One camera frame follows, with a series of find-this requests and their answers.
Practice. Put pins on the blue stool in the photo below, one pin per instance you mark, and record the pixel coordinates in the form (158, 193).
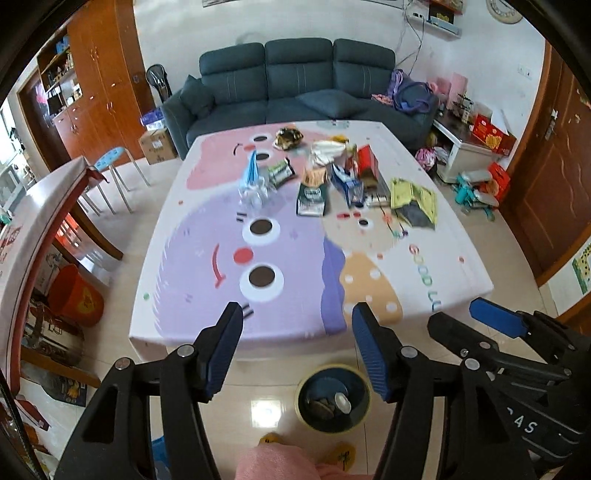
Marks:
(113, 158)

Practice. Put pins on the wall shelf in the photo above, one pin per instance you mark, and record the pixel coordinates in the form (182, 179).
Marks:
(443, 22)

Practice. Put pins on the black standing fan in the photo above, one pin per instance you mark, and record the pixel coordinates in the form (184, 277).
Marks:
(157, 79)

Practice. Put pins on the crumpled clear plastic bottle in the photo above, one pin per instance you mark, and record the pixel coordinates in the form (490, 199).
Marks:
(255, 193)

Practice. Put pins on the wooden cabinet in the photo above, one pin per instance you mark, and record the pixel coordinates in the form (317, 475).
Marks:
(92, 69)

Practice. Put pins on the pastel printed tablecloth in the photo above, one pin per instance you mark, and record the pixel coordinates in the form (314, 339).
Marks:
(286, 249)

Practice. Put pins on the wooden door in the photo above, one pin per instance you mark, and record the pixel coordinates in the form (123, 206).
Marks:
(554, 161)

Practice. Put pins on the green striped snack packet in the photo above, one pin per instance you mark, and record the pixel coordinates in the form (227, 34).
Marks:
(281, 173)

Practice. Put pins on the dark blue-grey sofa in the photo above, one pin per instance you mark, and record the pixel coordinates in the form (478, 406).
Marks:
(295, 64)

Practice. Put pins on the pink patterned cloth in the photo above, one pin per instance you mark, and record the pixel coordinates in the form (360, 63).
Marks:
(381, 98)

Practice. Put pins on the person's pink trouser leg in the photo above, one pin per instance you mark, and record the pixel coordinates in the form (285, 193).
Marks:
(281, 464)

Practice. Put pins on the yellow wrapper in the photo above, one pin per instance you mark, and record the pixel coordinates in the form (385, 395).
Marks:
(340, 138)

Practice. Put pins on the silver carton box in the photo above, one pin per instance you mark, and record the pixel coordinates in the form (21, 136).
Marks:
(345, 184)

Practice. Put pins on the blue folded wrapper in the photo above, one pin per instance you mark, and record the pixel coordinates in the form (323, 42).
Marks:
(252, 168)

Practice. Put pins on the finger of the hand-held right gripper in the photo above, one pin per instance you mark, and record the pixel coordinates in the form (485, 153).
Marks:
(496, 317)
(450, 327)

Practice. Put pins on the orange snack packet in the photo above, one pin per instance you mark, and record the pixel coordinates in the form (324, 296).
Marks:
(316, 176)

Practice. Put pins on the orange bucket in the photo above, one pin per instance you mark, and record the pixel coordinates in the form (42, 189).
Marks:
(76, 295)

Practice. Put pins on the teal and white stools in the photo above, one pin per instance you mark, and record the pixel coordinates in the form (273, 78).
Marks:
(475, 191)

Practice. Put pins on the yellow and grey cloth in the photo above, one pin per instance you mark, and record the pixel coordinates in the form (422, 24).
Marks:
(413, 201)

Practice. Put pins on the pink foil bag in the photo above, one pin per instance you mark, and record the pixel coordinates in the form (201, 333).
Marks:
(427, 158)

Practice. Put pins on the wide dark sofa pillow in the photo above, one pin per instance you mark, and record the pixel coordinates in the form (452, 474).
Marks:
(332, 102)

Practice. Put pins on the blue purple box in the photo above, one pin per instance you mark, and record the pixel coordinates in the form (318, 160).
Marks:
(152, 119)

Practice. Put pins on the wall poster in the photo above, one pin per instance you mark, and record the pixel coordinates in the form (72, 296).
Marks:
(582, 267)

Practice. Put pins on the yellow slipper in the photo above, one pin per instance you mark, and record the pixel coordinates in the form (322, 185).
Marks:
(340, 454)
(270, 437)

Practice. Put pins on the large red gift box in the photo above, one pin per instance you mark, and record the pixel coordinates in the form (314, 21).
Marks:
(493, 134)

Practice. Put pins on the red carton box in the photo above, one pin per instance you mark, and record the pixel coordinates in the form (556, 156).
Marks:
(368, 161)

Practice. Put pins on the cardboard box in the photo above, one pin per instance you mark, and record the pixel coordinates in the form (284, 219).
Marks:
(157, 145)

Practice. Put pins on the dark green snack packet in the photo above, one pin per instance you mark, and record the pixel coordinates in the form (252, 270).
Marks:
(311, 199)

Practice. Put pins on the purple bag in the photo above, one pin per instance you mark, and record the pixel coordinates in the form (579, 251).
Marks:
(413, 94)

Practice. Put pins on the pink paper bag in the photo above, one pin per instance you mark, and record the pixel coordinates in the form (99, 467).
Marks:
(456, 85)

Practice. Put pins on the small red gift box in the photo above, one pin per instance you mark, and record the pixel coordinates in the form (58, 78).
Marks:
(499, 182)

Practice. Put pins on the dark waste bin yellow rim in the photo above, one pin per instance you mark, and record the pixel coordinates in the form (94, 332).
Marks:
(323, 383)

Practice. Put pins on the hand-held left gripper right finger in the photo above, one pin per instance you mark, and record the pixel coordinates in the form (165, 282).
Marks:
(373, 355)

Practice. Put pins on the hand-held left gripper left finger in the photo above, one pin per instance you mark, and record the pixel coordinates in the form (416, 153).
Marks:
(221, 355)

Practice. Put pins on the white plastic bag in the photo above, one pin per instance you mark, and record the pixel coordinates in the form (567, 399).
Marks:
(325, 152)

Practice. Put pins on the small dark sofa pillow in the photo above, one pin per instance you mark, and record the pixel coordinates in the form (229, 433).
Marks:
(198, 99)

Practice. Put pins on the dark gold crumpled wrapper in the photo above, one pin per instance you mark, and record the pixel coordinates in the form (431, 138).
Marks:
(288, 138)

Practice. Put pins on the wall clock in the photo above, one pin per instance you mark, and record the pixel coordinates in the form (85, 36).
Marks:
(505, 9)

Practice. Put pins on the white side table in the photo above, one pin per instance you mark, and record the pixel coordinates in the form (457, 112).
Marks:
(461, 152)

